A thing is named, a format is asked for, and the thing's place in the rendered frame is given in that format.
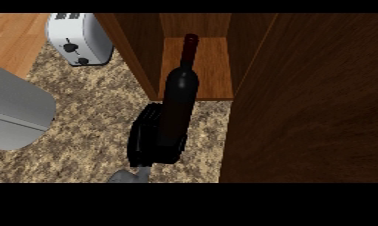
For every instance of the brown wooden cabinet door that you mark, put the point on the brown wooden cabinet door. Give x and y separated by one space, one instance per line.
304 103

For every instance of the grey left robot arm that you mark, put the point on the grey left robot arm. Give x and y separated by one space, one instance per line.
19 113

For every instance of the dark wine bottle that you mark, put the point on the dark wine bottle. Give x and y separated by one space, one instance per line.
178 103

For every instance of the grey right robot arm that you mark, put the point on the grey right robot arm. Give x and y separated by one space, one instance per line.
131 176

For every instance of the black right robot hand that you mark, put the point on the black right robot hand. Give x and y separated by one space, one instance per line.
143 136

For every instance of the brown wooden cabinet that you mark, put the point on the brown wooden cabinet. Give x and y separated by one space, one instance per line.
211 66

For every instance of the white toaster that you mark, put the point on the white toaster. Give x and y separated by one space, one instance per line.
82 38

